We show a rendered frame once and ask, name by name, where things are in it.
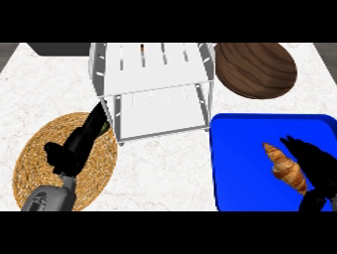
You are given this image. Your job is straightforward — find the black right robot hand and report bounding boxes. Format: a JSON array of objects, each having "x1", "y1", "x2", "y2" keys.
[{"x1": 278, "y1": 135, "x2": 337, "y2": 212}]

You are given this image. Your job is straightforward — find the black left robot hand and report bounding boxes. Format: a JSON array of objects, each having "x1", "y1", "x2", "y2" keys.
[{"x1": 43, "y1": 102, "x2": 111, "y2": 178}]

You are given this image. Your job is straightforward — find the golden brown croissant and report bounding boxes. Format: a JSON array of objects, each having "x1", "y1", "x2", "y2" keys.
[{"x1": 261, "y1": 142, "x2": 309, "y2": 196}]

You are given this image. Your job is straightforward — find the blue plastic tray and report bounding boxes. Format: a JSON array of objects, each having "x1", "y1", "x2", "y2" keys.
[{"x1": 208, "y1": 112, "x2": 337, "y2": 212}]

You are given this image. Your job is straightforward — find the green vegetable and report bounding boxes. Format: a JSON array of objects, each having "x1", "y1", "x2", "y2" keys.
[{"x1": 96, "y1": 120, "x2": 112, "y2": 137}]

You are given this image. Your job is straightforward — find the round woven straw placemat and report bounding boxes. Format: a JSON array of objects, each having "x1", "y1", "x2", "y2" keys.
[{"x1": 12, "y1": 111, "x2": 120, "y2": 212}]

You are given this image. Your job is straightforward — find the dark grey appliance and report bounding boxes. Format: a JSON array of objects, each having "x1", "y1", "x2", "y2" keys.
[{"x1": 27, "y1": 43, "x2": 91, "y2": 58}]

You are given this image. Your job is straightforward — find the dark wooden cutting board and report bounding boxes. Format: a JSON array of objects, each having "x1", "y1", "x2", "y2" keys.
[{"x1": 214, "y1": 43, "x2": 298, "y2": 100}]

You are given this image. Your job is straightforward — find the white tiered wire basket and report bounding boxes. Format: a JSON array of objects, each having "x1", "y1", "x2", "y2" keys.
[{"x1": 87, "y1": 43, "x2": 217, "y2": 147}]

